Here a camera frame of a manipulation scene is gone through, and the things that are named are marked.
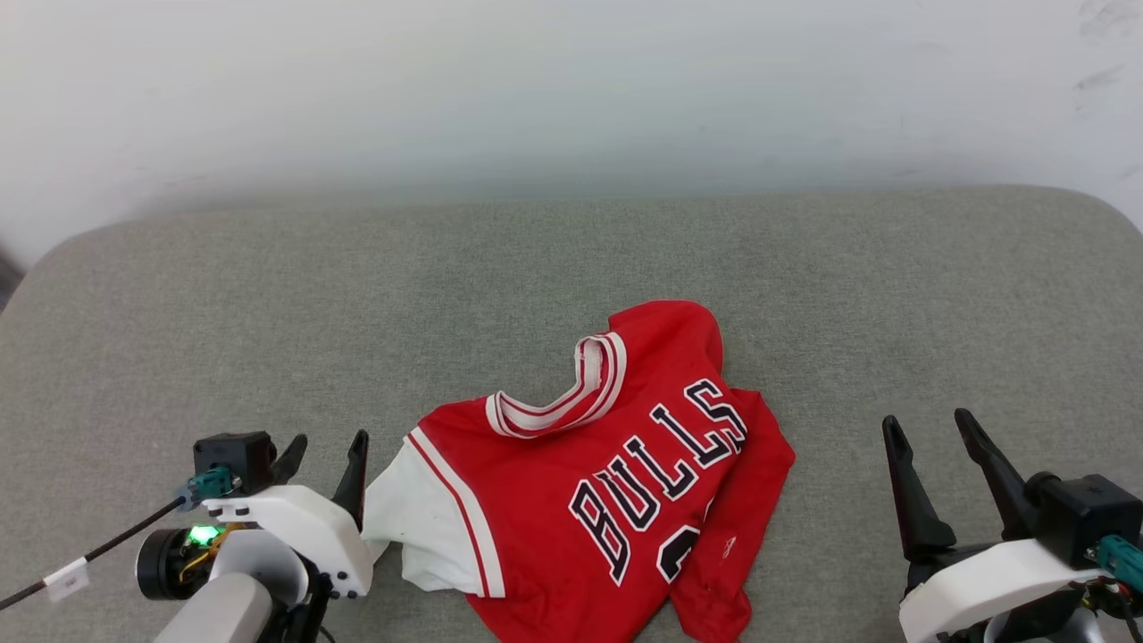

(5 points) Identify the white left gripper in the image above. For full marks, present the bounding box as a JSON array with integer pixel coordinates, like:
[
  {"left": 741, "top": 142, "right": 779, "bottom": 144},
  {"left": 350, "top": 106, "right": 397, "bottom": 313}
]
[{"left": 136, "top": 430, "right": 374, "bottom": 643}]

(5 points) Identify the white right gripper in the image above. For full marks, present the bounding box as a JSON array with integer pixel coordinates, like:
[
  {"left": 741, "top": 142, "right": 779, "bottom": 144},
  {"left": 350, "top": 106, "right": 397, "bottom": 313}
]
[{"left": 881, "top": 408, "right": 1105, "bottom": 643}]

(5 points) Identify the red Bulls basketball jersey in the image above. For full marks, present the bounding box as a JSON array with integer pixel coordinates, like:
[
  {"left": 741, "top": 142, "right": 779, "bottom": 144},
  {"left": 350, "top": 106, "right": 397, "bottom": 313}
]
[{"left": 361, "top": 300, "right": 797, "bottom": 643}]

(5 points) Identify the grey fabric sofa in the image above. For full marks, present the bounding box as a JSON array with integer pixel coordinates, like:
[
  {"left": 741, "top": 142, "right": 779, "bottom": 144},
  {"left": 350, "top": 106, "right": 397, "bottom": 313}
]
[{"left": 0, "top": 185, "right": 1143, "bottom": 643}]

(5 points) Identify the black cable with teal plug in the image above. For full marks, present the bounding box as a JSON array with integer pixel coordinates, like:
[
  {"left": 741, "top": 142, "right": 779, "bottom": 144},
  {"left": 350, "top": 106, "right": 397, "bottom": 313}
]
[
  {"left": 1095, "top": 534, "right": 1143, "bottom": 593},
  {"left": 0, "top": 467, "right": 243, "bottom": 614}
]

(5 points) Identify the dark wall baseboard strip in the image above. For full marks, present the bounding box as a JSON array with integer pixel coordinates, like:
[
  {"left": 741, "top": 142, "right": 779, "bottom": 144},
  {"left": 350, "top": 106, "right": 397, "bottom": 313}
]
[{"left": 0, "top": 248, "right": 25, "bottom": 313}]

